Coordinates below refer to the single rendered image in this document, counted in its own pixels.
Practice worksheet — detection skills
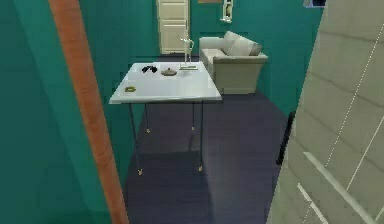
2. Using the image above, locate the white table with black legs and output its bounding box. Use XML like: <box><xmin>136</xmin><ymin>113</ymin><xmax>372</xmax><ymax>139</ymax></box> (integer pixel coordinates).
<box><xmin>108</xmin><ymin>61</ymin><xmax>223</xmax><ymax>176</ymax></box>

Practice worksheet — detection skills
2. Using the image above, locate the brown lidded dish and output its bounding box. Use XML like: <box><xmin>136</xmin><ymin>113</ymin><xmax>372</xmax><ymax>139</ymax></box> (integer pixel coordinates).
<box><xmin>160</xmin><ymin>67</ymin><xmax>178</xmax><ymax>77</ymax></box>

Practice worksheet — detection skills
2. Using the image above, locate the white statuette on base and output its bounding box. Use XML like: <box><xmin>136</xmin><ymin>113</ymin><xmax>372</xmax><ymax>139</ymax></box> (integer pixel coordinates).
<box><xmin>178</xmin><ymin>34</ymin><xmax>199</xmax><ymax>71</ymax></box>

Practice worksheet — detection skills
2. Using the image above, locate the beige sofa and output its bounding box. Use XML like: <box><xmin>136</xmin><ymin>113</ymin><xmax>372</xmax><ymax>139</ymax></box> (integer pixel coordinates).
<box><xmin>198</xmin><ymin>30</ymin><xmax>269</xmax><ymax>95</ymax></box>

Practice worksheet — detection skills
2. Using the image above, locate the cream panelled room door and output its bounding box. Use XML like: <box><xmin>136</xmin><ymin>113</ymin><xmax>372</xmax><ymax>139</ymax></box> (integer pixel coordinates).
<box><xmin>156</xmin><ymin>0</ymin><xmax>191</xmax><ymax>55</ymax></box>

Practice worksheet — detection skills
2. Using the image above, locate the grey sofa cushion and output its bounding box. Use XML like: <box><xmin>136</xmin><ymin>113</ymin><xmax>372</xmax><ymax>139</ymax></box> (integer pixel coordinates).
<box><xmin>248</xmin><ymin>42</ymin><xmax>264</xmax><ymax>57</ymax></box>

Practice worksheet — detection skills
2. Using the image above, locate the pale open room door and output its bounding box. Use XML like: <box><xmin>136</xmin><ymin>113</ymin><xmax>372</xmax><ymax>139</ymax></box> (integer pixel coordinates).
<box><xmin>265</xmin><ymin>0</ymin><xmax>384</xmax><ymax>224</ymax></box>

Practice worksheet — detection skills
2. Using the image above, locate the orange wooden door frame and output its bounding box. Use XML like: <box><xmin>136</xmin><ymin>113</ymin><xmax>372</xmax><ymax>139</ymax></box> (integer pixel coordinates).
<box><xmin>48</xmin><ymin>0</ymin><xmax>130</xmax><ymax>224</ymax></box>

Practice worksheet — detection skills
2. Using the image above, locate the white wall-mounted fixture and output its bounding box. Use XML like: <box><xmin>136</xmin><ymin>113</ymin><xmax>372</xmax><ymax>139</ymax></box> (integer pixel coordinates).
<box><xmin>219</xmin><ymin>0</ymin><xmax>234</xmax><ymax>24</ymax></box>

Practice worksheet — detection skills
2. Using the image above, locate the dark framed wall picture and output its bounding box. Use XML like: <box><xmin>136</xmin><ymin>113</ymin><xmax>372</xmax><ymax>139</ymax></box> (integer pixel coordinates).
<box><xmin>303</xmin><ymin>0</ymin><xmax>327</xmax><ymax>9</ymax></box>

